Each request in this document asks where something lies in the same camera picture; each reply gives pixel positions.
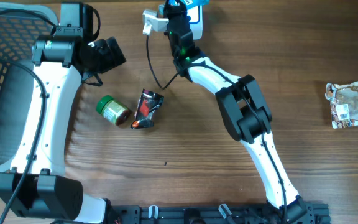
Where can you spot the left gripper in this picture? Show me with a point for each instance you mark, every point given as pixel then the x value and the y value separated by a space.
pixel 109 61

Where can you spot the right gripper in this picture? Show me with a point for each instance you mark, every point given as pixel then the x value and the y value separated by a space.
pixel 172 10

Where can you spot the green lid jar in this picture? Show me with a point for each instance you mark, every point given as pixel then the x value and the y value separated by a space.
pixel 112 110

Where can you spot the hex wrench set packet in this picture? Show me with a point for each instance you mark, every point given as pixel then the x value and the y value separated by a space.
pixel 149 102

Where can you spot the cookie snack pouch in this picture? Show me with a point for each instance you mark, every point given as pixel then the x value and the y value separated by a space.
pixel 343 104

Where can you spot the blue mouthwash bottle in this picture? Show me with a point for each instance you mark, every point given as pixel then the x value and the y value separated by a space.
pixel 188 3

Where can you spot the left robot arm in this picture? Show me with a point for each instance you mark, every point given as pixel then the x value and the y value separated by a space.
pixel 35 186

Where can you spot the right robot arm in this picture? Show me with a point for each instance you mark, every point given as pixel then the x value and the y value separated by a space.
pixel 245 115

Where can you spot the white barcode scanner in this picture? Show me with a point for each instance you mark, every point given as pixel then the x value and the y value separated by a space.
pixel 196 21

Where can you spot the grey plastic mesh basket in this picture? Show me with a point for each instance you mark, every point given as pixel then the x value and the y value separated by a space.
pixel 20 26

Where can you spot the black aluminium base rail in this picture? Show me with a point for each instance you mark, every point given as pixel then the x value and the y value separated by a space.
pixel 197 214

